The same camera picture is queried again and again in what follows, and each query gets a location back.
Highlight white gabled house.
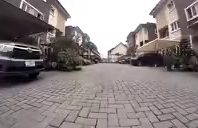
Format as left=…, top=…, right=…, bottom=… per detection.
left=107, top=41, right=128, bottom=64

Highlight grey brick paved road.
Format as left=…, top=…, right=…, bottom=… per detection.
left=0, top=62, right=198, bottom=128

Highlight large green bush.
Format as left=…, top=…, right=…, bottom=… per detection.
left=48, top=35, right=84, bottom=72

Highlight grey house with dark roof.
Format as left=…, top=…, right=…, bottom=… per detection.
left=64, top=25, right=102, bottom=63

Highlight dark parked car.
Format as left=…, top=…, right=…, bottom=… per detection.
left=129, top=52, right=165, bottom=67

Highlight cream house with dark roof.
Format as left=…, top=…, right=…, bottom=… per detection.
left=125, top=22, right=159, bottom=57

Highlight brown and cream house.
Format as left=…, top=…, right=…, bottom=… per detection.
left=0, top=0, right=72, bottom=64

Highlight cream house with pale canopy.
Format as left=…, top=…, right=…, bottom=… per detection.
left=135, top=0, right=189, bottom=57

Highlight green bushes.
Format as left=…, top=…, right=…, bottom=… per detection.
left=162, top=41, right=198, bottom=72

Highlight grey parked car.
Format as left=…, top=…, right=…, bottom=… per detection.
left=0, top=39, right=47, bottom=82

